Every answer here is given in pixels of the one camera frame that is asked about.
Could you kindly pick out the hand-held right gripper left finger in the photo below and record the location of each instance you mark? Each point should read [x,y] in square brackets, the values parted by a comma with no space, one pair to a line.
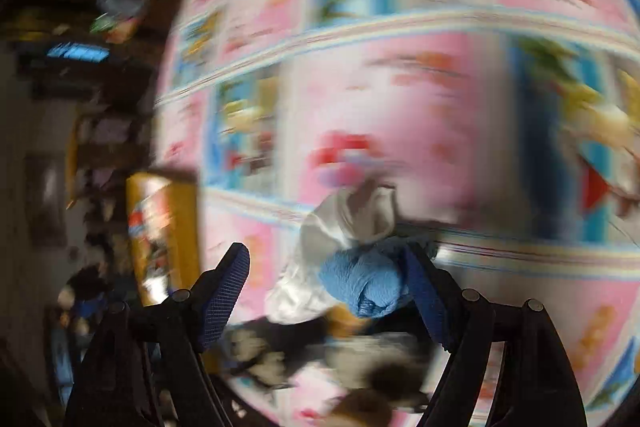
[225,302]

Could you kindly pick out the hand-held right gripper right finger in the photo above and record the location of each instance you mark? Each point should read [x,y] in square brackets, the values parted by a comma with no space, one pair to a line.
[425,302]

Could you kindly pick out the blue orange bagged cloth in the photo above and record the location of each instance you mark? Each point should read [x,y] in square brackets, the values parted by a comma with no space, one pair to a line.
[365,277]

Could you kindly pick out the yellow cardboard box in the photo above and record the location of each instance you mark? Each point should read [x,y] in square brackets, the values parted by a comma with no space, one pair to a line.
[175,227]

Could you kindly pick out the black white furry plush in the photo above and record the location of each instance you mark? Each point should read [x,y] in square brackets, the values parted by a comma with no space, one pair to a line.
[320,352]

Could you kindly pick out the printed pink blue tablecloth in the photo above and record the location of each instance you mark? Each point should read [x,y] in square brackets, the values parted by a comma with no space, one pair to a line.
[415,107]

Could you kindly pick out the dark wooden cabinet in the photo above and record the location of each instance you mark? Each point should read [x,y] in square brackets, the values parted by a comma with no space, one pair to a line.
[125,72]

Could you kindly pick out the barred window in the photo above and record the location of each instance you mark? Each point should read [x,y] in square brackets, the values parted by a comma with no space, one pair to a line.
[80,53]

